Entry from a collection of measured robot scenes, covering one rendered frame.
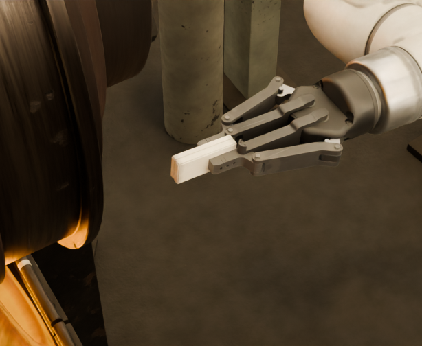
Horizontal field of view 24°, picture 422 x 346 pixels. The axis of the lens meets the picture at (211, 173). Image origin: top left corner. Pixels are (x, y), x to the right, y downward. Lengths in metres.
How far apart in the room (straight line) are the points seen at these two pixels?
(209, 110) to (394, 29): 0.84
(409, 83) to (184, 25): 0.76
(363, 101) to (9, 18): 0.64
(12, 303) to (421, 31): 0.54
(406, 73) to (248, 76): 0.96
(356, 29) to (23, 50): 0.76
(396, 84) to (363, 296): 0.79
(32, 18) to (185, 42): 1.33
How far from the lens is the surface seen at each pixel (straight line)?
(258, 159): 1.03
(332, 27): 1.26
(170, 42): 1.85
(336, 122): 1.08
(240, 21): 1.99
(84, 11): 0.58
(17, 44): 0.51
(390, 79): 1.11
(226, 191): 1.96
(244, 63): 2.05
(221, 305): 1.81
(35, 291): 0.99
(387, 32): 1.20
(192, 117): 1.97
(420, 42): 1.15
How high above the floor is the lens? 1.54
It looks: 51 degrees down
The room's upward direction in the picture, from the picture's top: straight up
